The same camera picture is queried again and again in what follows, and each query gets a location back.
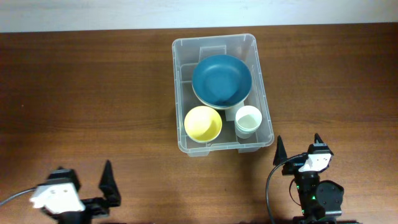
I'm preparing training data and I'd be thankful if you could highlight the grey cup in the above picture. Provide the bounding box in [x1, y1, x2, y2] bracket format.
[235, 126, 256, 139]

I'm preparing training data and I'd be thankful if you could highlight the white cup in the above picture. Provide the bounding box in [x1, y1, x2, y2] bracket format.
[235, 106, 262, 128]

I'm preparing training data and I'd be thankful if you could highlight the cream plate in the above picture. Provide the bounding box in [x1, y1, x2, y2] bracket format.
[193, 89, 249, 110]

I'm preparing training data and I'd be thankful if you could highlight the yellow bowl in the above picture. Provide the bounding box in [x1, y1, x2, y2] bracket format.
[184, 106, 223, 135]

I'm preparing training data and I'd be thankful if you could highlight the dark blue plate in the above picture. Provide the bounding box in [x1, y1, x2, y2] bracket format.
[192, 55, 252, 106]

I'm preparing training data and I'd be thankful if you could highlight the green cup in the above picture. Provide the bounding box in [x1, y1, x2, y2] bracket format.
[234, 123, 260, 134]

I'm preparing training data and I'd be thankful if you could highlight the white bowl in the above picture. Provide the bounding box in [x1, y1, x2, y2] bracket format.
[187, 132, 218, 143]

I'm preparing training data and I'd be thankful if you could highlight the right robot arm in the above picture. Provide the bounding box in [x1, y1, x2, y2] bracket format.
[273, 134, 344, 223]

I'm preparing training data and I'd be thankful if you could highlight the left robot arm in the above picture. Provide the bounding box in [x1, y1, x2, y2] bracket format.
[30, 160, 121, 224]

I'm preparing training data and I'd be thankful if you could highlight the white label in bin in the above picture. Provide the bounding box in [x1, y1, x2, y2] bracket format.
[225, 107, 240, 121]

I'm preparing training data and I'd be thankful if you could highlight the clear plastic storage bin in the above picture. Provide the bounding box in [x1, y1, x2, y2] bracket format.
[172, 34, 274, 157]

